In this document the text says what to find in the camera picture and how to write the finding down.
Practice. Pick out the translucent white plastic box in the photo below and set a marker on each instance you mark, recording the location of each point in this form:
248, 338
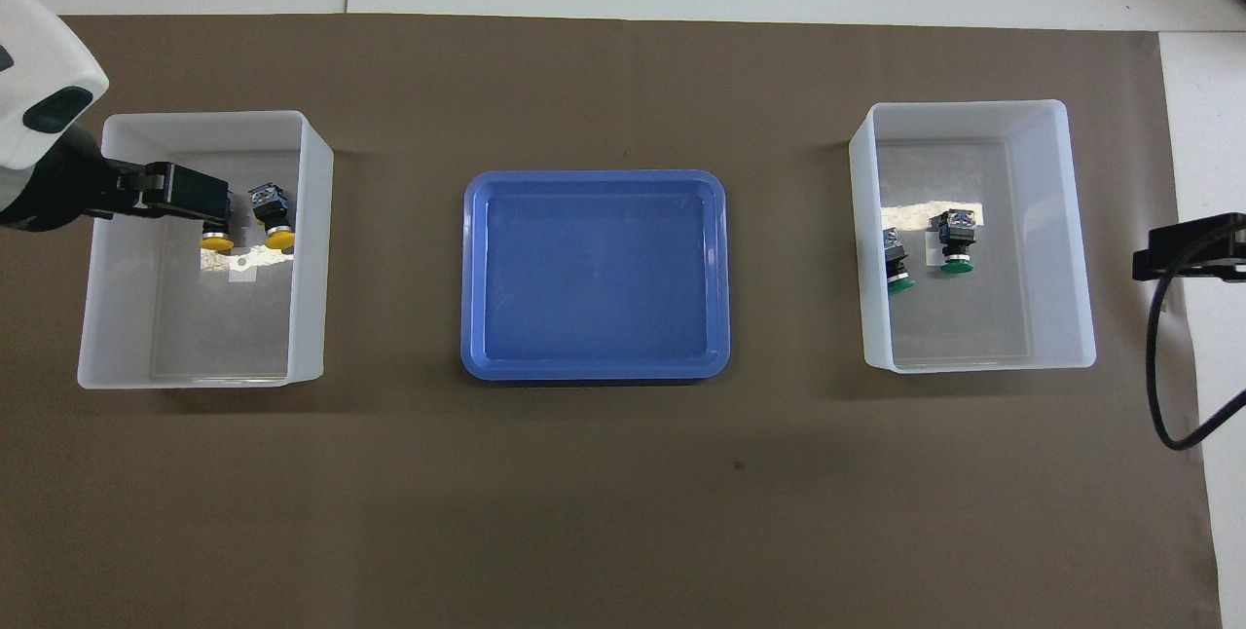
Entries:
224, 337
973, 317

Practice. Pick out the white paper label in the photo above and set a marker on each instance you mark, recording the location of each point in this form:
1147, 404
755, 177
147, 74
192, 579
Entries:
241, 276
932, 257

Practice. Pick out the brown paper table mat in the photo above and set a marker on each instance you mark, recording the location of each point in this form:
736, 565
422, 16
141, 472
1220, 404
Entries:
623, 512

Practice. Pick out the green push button switch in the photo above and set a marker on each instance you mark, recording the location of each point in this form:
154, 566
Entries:
896, 264
958, 240

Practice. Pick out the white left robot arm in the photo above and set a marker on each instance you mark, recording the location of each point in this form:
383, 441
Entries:
39, 55

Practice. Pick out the yellow push button switch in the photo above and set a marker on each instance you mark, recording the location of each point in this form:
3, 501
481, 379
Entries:
216, 243
271, 210

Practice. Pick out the blue plastic tray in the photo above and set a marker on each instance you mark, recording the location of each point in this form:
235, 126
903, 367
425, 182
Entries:
594, 278

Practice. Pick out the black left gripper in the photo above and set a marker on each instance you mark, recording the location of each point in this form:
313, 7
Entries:
58, 196

